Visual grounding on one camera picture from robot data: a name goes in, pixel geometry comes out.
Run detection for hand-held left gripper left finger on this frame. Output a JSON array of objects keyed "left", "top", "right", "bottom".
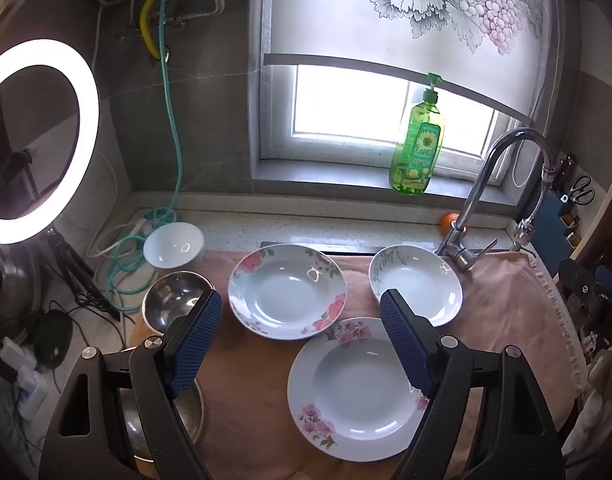
[{"left": 38, "top": 288, "right": 223, "bottom": 480}]

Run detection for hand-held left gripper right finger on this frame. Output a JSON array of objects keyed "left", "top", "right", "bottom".
[{"left": 379, "top": 288, "right": 569, "bottom": 480}]

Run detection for red bowl steel interior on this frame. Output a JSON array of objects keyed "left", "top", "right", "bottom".
[{"left": 142, "top": 271, "right": 217, "bottom": 336}]

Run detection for grey leaf pattern plate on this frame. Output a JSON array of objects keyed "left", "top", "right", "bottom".
[{"left": 369, "top": 245, "right": 464, "bottom": 328}]

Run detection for pink flower plate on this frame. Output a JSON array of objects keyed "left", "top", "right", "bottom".
[
  {"left": 287, "top": 317, "right": 431, "bottom": 462},
  {"left": 228, "top": 243, "right": 347, "bottom": 341}
]

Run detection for large steel bowl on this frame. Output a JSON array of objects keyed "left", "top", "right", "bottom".
[{"left": 118, "top": 377, "right": 207, "bottom": 465}]

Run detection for light blue bowl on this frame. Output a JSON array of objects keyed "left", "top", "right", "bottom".
[{"left": 143, "top": 221, "right": 205, "bottom": 270}]

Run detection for blue knife holder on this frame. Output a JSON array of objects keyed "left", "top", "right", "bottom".
[{"left": 548, "top": 180, "right": 577, "bottom": 257}]

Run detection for peach towel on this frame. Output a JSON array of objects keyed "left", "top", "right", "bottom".
[{"left": 126, "top": 247, "right": 586, "bottom": 480}]

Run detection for black scissors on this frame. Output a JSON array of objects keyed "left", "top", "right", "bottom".
[{"left": 560, "top": 175, "right": 595, "bottom": 206}]

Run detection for steel sink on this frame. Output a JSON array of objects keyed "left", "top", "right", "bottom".
[{"left": 261, "top": 240, "right": 486, "bottom": 257}]

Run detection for black oval object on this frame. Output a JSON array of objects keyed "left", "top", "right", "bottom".
[{"left": 28, "top": 309, "right": 74, "bottom": 367}]

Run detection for chrome faucet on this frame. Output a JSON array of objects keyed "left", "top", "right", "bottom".
[{"left": 432, "top": 128, "right": 557, "bottom": 273}]

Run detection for black tripod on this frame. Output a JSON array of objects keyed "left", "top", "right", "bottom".
[{"left": 46, "top": 227, "right": 122, "bottom": 321}]

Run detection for white power adapter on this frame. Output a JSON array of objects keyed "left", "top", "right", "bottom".
[{"left": 0, "top": 337, "right": 49, "bottom": 421}]

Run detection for green dish soap bottle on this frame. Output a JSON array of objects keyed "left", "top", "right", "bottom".
[{"left": 389, "top": 73, "right": 445, "bottom": 195}]

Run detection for window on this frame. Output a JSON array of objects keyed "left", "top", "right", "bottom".
[{"left": 258, "top": 62, "right": 516, "bottom": 161}]

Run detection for grape print roller blind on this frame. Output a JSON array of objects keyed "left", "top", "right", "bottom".
[{"left": 263, "top": 0, "right": 556, "bottom": 126}]

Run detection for white cable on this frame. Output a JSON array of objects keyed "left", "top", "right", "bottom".
[{"left": 86, "top": 150, "right": 152, "bottom": 261}]

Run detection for teal hose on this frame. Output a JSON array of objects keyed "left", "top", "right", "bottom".
[{"left": 106, "top": 0, "right": 187, "bottom": 313}]

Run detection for ring light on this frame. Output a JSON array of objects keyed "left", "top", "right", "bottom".
[{"left": 0, "top": 38, "right": 101, "bottom": 246}]

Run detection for yellow hose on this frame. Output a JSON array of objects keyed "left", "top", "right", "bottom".
[{"left": 140, "top": 0, "right": 167, "bottom": 61}]

